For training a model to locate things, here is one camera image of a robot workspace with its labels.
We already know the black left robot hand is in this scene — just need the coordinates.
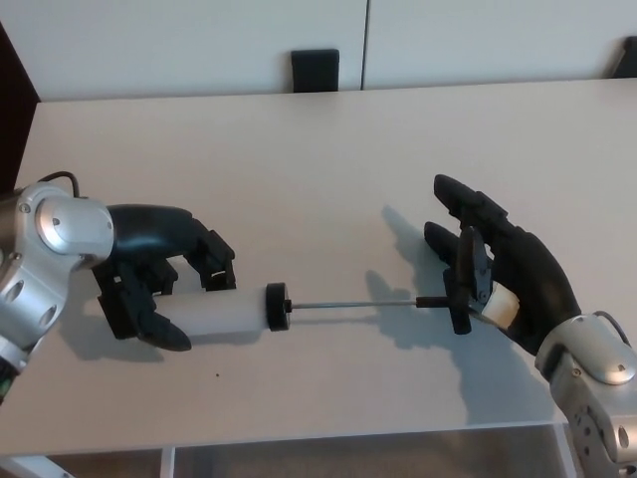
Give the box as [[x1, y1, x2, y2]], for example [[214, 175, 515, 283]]
[[92, 202, 238, 354]]

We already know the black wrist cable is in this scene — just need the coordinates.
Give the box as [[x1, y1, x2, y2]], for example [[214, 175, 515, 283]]
[[37, 171, 82, 199], [591, 309, 636, 345]]

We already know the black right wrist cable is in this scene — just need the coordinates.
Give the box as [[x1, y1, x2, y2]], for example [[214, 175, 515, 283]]
[[591, 309, 636, 345]]

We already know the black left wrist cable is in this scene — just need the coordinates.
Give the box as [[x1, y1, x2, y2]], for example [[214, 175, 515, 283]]
[[37, 171, 82, 199]]

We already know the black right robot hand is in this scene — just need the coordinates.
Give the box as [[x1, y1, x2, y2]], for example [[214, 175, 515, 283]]
[[422, 173, 582, 358]]

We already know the white metal frame bar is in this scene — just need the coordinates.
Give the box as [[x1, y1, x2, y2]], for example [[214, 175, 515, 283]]
[[0, 455, 66, 478]]

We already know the black bracket, left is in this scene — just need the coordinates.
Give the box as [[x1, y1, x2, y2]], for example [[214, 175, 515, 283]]
[[291, 48, 341, 94]]

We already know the white air pump black handle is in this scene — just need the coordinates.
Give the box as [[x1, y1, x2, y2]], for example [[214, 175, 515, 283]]
[[156, 266, 473, 348]]

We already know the dark brown side panel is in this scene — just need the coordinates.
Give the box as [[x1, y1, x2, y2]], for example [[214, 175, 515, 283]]
[[0, 19, 41, 198]]

